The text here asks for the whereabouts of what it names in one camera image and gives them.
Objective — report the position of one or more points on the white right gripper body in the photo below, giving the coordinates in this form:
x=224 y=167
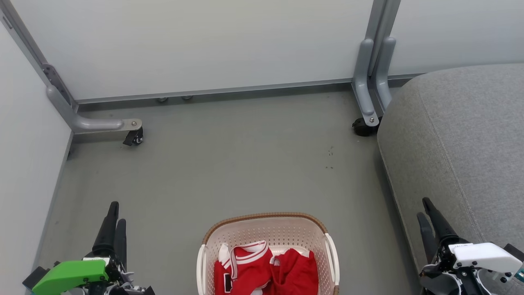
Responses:
x=485 y=256

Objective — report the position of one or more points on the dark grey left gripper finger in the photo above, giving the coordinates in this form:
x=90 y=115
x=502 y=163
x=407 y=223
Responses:
x=121 y=241
x=107 y=233

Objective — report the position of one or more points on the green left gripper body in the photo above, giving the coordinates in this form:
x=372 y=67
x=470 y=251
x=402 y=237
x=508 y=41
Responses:
x=69 y=276

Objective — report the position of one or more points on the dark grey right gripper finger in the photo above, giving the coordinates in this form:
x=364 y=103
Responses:
x=427 y=237
x=441 y=227

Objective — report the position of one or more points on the red jersey with striped trim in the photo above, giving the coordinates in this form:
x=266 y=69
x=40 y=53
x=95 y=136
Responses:
x=249 y=266

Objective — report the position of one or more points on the red shorts with white patches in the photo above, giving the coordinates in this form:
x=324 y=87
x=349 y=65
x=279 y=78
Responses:
x=297 y=272

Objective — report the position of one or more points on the grey fabric sofa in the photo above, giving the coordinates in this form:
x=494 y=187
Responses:
x=470 y=143

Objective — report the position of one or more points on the small black caster wheel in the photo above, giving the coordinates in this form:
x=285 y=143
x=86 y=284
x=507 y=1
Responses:
x=134 y=137

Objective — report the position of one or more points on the large black caster wheel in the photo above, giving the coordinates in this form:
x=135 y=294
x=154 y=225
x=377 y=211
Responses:
x=363 y=127

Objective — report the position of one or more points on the beige perforated laundry basket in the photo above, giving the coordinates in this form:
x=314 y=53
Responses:
x=266 y=229

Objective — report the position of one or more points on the grey partition bottom rail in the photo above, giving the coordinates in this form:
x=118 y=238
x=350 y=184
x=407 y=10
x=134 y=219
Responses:
x=245 y=90

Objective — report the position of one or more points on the grey partition post with bracket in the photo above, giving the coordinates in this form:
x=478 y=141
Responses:
x=28 y=45

